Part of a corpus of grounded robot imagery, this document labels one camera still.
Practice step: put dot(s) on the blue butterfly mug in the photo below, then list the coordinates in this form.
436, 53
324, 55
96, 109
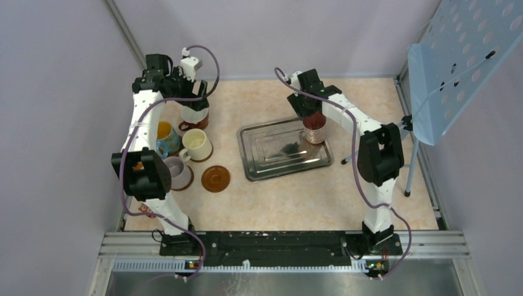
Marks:
168, 141

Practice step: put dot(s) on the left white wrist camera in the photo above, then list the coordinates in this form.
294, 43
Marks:
189, 65

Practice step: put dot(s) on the silver metal tray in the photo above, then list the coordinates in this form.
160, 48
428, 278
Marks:
278, 148

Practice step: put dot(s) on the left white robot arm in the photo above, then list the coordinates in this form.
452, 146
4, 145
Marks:
140, 169

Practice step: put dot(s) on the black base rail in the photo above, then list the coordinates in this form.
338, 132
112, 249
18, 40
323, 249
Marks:
277, 248

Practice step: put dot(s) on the pink ghost mug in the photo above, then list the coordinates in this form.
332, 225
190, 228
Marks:
314, 130

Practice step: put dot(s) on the red white-inside mug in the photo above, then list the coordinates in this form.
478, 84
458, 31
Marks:
192, 119

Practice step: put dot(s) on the cream white mug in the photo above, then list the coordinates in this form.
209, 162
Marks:
193, 138

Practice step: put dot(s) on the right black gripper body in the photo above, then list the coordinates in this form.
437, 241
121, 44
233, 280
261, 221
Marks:
300, 104

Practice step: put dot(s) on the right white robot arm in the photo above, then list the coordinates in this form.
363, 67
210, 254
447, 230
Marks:
377, 148

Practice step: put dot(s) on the lilac ribbed mug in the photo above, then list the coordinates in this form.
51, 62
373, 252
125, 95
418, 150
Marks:
176, 166

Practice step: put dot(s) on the blue perforated stand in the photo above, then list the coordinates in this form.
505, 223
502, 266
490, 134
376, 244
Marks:
463, 44

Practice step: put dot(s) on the brown coaster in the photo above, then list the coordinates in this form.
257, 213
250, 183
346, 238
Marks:
202, 153
215, 178
177, 181

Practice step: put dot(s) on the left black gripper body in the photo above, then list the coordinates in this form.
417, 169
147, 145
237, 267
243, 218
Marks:
181, 86

